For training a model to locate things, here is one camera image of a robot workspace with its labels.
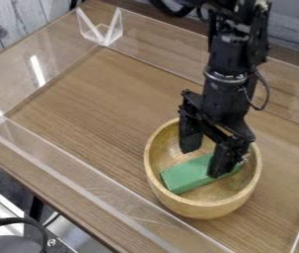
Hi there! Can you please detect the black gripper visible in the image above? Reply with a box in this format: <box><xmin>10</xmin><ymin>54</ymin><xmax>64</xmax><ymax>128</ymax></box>
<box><xmin>178</xmin><ymin>70</ymin><xmax>255</xmax><ymax>178</ymax></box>

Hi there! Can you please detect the green rectangular block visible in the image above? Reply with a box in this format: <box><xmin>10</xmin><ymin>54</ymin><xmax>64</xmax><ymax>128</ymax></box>
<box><xmin>159</xmin><ymin>153</ymin><xmax>245</xmax><ymax>195</ymax></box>

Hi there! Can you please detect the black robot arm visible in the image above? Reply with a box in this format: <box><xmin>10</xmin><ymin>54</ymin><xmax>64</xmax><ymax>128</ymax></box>
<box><xmin>150</xmin><ymin>0</ymin><xmax>271</xmax><ymax>178</ymax></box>

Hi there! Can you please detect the brown wooden bowl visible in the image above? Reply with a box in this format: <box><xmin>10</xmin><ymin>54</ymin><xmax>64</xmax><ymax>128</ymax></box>
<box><xmin>144</xmin><ymin>119</ymin><xmax>262</xmax><ymax>220</ymax></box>

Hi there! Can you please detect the black table leg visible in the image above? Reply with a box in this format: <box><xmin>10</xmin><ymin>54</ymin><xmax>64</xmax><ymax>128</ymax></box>
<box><xmin>30</xmin><ymin>197</ymin><xmax>46</xmax><ymax>221</ymax></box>

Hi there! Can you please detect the black metal stand base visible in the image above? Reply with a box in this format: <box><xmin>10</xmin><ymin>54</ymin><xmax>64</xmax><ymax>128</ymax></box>
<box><xmin>0</xmin><ymin>230</ymin><xmax>80</xmax><ymax>253</ymax></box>

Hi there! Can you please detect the clear acrylic tray wall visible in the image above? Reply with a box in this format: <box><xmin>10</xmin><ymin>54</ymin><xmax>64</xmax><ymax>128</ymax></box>
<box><xmin>0</xmin><ymin>3</ymin><xmax>299</xmax><ymax>253</ymax></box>

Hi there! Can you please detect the clear acrylic corner bracket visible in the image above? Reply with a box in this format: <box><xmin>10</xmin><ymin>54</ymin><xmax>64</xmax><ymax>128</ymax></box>
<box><xmin>75</xmin><ymin>8</ymin><xmax>123</xmax><ymax>47</ymax></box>

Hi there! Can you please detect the black cable lower left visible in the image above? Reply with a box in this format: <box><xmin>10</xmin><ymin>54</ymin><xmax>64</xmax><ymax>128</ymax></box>
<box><xmin>0</xmin><ymin>216</ymin><xmax>50</xmax><ymax>253</ymax></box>

